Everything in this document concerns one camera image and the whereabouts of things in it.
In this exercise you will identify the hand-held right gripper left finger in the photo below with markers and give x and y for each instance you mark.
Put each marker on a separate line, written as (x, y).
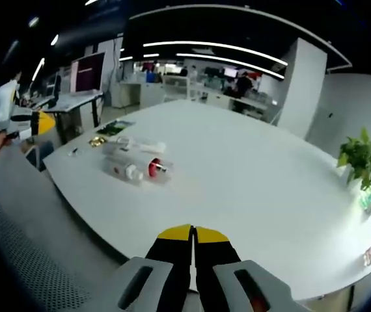
(159, 276)

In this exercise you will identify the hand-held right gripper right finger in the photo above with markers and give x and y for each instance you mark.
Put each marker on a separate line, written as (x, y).
(218, 276)

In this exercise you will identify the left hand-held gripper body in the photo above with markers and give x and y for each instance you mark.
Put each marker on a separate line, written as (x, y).
(21, 115)

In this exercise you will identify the red label skincare jar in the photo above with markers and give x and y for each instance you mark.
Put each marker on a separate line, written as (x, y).
(115, 169)

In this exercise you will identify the white skincare bottle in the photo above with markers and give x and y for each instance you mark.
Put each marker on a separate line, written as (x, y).
(133, 173)

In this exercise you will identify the red cap skincare bottle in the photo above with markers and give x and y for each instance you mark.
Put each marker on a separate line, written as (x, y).
(156, 167)

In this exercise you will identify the white standing desk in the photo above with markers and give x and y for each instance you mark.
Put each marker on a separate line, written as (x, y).
(75, 100)

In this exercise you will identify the small black desk monitor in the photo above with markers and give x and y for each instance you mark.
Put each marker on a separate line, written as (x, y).
(56, 87)

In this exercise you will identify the gold foil packet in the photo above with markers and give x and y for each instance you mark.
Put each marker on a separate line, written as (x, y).
(98, 141)

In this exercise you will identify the large monitor screen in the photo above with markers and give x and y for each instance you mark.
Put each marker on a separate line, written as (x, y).
(88, 73)

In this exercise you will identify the green printed packet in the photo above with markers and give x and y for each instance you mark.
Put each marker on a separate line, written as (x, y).
(115, 127)

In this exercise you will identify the grey mesh chair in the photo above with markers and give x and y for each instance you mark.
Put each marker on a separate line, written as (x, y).
(42, 243)

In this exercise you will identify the green and white box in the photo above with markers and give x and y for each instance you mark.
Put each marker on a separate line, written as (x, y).
(369, 201)

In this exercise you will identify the green potted plant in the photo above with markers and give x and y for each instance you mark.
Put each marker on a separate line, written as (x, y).
(359, 156)

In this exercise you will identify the white square pillar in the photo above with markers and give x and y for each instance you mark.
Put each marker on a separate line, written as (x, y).
(302, 87)

